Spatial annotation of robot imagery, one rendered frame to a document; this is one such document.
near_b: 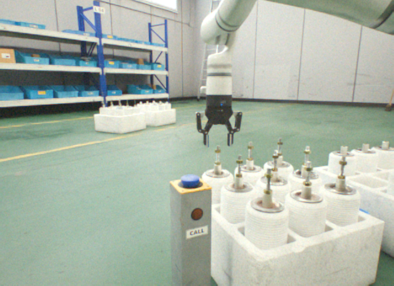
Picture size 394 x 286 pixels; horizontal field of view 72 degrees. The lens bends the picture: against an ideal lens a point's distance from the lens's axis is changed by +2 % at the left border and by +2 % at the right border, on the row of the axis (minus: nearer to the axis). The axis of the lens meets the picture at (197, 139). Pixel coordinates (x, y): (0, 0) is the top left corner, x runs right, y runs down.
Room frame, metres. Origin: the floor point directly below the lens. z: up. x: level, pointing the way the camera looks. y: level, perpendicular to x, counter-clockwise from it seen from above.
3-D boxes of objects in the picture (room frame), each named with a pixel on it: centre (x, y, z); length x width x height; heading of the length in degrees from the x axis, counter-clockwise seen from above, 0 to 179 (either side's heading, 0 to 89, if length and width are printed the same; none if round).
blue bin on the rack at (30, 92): (4.51, 2.68, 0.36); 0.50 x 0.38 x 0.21; 54
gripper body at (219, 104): (0.78, -0.06, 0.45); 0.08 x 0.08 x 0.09
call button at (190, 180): (0.54, 0.02, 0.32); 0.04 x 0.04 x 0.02
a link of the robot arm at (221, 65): (0.79, -0.07, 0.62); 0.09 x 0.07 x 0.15; 100
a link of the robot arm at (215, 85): (0.80, -0.06, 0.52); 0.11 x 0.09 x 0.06; 8
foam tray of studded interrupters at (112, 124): (3.00, 0.86, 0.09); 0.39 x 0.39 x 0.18; 60
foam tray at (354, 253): (0.72, -0.22, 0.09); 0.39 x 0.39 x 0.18; 24
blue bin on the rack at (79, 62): (5.22, 2.17, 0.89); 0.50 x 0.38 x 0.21; 53
